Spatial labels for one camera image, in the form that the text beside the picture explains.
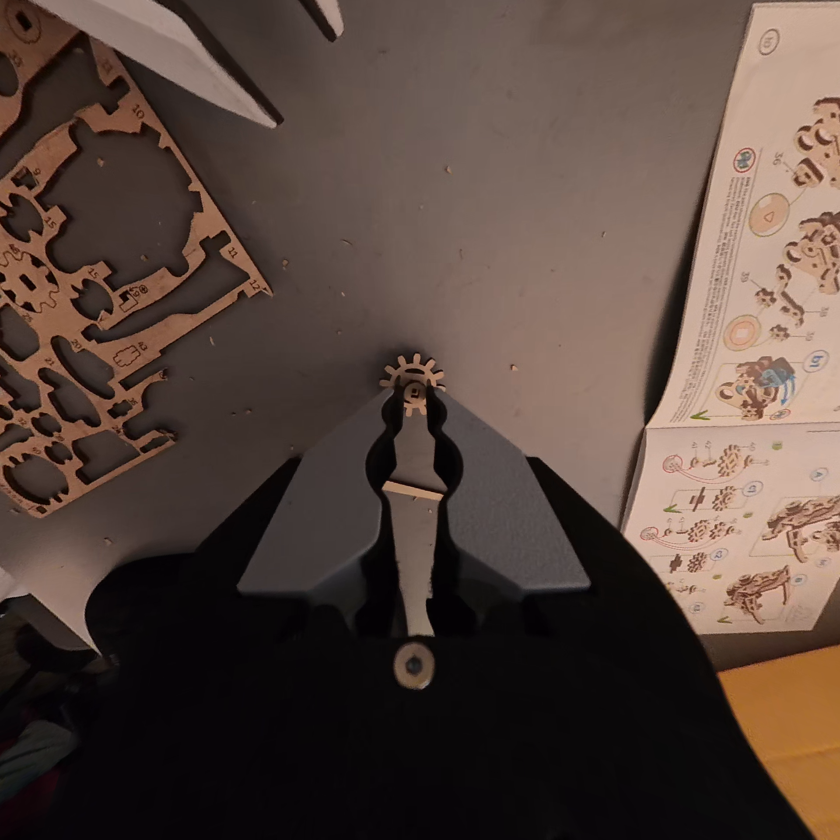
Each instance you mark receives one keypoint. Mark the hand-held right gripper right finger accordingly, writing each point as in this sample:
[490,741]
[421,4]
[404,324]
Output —
[512,518]

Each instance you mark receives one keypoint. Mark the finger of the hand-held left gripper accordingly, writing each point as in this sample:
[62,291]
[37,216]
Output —
[164,46]
[325,16]

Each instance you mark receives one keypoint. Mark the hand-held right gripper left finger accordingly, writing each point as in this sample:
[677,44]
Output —
[315,525]

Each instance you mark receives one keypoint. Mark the small wooden gear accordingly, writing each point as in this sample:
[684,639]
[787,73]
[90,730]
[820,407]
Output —
[401,374]

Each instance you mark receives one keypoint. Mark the laser-cut wooden parts sheet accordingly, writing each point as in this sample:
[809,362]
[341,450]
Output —
[220,266]

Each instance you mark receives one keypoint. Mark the thin wooden stick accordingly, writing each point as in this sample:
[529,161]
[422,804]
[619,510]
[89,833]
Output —
[410,489]

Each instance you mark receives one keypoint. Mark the brown cardboard box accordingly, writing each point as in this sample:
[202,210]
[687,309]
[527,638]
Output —
[800,709]

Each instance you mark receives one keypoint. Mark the paper instruction booklet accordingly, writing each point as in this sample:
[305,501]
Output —
[728,216]

